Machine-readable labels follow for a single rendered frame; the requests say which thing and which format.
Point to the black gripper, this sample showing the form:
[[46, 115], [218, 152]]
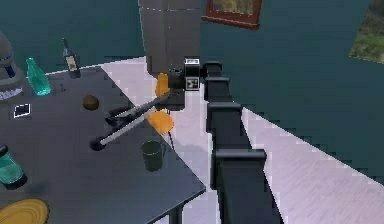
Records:
[[176, 100]]

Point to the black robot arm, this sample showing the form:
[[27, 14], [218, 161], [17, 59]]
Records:
[[240, 180]]

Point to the dark green mug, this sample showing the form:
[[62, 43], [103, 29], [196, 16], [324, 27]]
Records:
[[152, 156]]

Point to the brown round ball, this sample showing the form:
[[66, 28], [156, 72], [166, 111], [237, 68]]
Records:
[[90, 102]]

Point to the dark grey table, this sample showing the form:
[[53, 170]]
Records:
[[86, 180]]

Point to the dark wine bottle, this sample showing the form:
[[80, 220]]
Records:
[[71, 63]]

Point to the grey fridge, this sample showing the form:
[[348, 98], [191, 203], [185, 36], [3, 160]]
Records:
[[171, 33]]

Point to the teal glass bottle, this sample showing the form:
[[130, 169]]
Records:
[[38, 81]]

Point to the black phone with white edge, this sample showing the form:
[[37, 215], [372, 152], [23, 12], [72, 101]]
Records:
[[22, 110]]

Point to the teal bottle with black cap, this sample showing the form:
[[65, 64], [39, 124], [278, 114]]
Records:
[[10, 170]]

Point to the red framed picture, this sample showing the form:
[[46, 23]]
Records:
[[233, 13]]

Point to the yellow plate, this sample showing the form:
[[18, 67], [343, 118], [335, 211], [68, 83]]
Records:
[[21, 213]]

